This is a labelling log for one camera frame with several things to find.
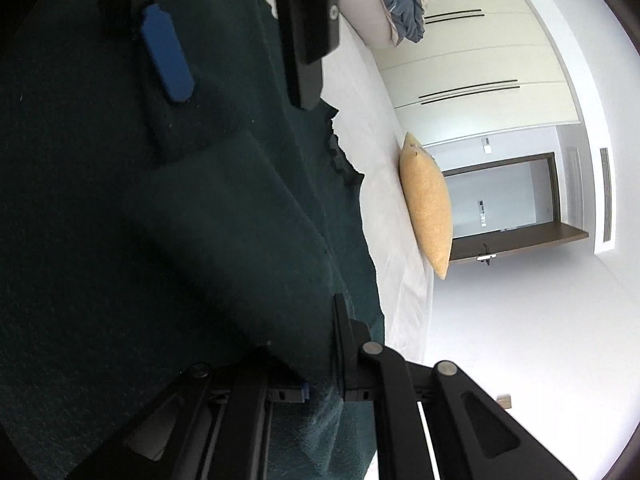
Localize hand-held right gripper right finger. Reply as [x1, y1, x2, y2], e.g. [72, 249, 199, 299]
[332, 293, 577, 480]

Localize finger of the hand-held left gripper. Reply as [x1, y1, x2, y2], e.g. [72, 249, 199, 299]
[95, 0, 196, 106]
[272, 0, 381, 111]

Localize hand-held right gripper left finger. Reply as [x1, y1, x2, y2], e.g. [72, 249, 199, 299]
[65, 345, 309, 480]

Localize dark green knit sweater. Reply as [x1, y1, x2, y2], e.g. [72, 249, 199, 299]
[0, 0, 386, 480]

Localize white pillow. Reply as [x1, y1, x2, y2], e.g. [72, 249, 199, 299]
[339, 0, 401, 51]

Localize grey blue folded cloth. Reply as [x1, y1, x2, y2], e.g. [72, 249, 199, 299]
[377, 0, 436, 48]

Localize white bed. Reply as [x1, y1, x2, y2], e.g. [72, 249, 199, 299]
[317, 10, 436, 480]

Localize yellow pillow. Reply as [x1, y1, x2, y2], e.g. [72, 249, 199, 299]
[399, 131, 454, 281]

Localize white wardrobe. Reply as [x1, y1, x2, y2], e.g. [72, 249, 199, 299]
[372, 0, 583, 150]

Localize brown wooden door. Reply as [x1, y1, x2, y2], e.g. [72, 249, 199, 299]
[442, 152, 591, 264]

